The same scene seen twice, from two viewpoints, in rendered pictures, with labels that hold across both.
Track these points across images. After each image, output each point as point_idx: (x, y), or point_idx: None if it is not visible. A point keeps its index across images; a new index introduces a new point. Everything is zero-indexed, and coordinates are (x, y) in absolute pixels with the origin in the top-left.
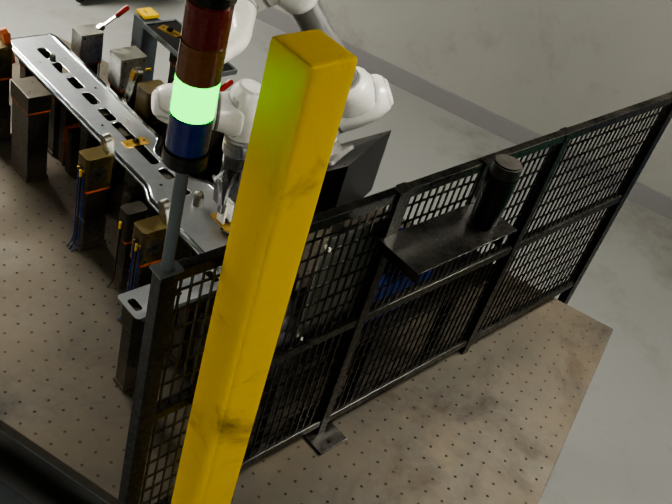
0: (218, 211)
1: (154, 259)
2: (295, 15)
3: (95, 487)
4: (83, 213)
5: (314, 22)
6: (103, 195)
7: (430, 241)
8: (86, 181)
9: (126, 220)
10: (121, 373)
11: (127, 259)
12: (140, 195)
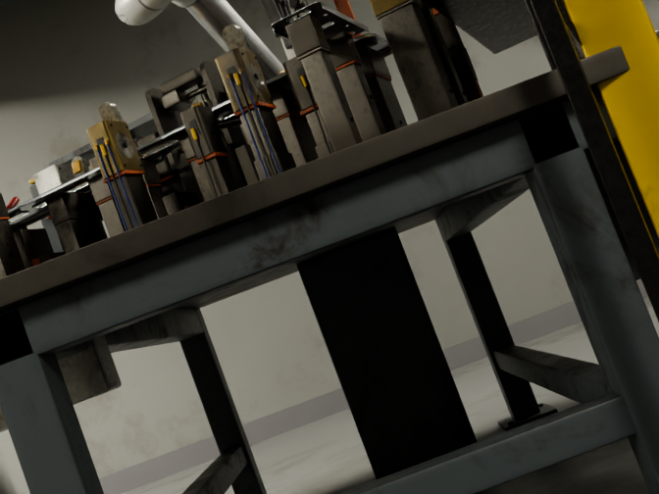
0: (287, 44)
1: (265, 99)
2: (201, 0)
3: (462, 113)
4: (134, 214)
5: (222, 2)
6: (143, 185)
7: None
8: (117, 153)
9: (198, 116)
10: (346, 144)
11: (228, 186)
12: (181, 192)
